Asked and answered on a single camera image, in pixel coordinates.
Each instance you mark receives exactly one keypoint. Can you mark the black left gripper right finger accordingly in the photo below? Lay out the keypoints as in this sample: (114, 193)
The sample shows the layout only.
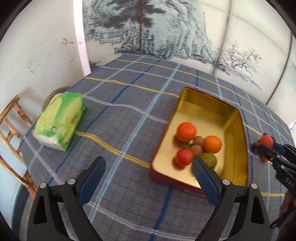
(251, 220)

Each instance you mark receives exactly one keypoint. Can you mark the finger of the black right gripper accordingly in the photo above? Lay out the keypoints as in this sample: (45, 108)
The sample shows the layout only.
(286, 150)
(285, 170)

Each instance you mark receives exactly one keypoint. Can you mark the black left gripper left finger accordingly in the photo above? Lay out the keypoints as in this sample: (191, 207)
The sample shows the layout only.
(46, 223)

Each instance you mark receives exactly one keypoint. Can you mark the small red tomato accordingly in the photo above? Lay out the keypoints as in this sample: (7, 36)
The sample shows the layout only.
(267, 141)

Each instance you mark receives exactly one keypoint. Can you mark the green tomato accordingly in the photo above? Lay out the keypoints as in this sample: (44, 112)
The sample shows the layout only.
(209, 159)

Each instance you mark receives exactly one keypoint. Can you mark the brown longan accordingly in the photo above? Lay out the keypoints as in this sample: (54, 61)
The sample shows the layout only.
(197, 150)
(198, 140)

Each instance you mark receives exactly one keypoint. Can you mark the large orange mandarin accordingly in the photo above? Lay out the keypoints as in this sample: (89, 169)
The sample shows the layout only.
(186, 132)

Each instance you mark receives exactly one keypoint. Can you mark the small orange mandarin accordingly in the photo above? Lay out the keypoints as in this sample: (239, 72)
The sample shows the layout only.
(264, 159)

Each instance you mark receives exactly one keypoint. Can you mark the green tissue pack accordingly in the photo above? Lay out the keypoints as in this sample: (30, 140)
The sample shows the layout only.
(56, 125)

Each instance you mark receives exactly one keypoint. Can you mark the gold metal tin box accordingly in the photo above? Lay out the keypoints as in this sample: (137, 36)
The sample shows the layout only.
(202, 124)

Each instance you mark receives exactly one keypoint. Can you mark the grey plaid tablecloth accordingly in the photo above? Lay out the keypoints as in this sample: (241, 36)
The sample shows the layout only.
(128, 104)

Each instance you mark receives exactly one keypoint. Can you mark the landscape painting screen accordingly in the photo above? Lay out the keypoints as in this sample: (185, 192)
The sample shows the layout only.
(246, 43)

